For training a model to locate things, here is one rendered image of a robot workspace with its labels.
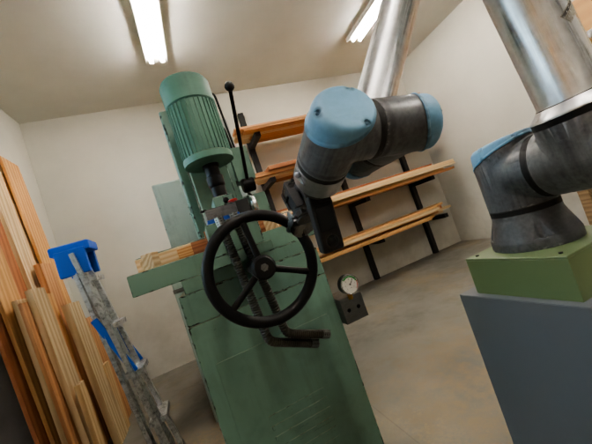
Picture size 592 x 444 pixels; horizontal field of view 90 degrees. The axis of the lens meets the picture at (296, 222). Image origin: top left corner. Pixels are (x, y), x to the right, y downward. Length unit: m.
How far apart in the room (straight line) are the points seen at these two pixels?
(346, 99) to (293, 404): 0.85
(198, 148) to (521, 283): 0.98
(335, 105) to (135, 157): 3.24
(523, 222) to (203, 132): 0.95
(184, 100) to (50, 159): 2.73
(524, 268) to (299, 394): 0.68
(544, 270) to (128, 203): 3.27
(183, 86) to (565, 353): 1.25
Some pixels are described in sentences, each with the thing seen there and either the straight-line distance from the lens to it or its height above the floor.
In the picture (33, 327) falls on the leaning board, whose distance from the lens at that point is 2.12.
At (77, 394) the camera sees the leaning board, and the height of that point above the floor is 0.44.
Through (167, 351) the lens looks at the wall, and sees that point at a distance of 3.43.
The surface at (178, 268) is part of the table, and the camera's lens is 0.91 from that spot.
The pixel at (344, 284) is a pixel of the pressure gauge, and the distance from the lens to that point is 0.95.
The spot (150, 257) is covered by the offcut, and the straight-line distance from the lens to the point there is 0.94.
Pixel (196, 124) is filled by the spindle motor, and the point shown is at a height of 1.31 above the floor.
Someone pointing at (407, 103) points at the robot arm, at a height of 0.99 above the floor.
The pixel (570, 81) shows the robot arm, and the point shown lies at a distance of 0.79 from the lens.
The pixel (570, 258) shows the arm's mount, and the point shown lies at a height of 0.64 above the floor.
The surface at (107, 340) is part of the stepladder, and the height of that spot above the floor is 0.68.
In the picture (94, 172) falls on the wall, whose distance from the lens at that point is 3.61.
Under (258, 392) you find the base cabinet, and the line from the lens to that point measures 0.99.
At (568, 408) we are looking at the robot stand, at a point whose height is 0.31.
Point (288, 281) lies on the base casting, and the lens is 0.95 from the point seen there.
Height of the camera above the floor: 0.86
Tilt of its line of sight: 2 degrees up
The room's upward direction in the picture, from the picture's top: 19 degrees counter-clockwise
